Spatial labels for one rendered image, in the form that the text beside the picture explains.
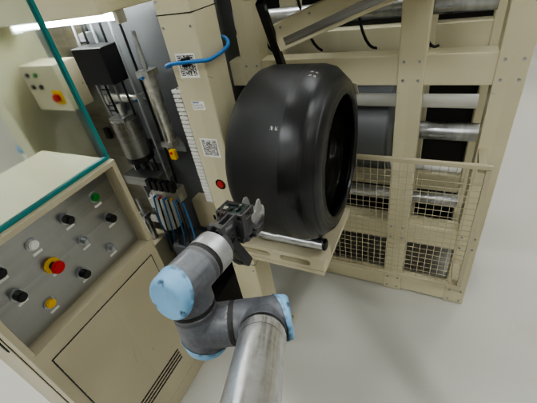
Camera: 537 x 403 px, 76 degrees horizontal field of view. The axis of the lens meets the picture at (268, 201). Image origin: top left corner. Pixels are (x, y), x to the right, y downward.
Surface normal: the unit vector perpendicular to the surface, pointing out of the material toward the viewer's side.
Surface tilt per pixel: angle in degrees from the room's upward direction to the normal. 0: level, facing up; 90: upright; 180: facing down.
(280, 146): 56
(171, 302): 77
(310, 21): 90
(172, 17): 90
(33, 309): 90
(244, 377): 26
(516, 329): 0
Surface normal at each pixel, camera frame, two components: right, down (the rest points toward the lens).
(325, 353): -0.15, -0.80
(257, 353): 0.12, -0.97
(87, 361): 0.90, 0.14
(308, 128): 0.31, -0.01
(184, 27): -0.41, 0.59
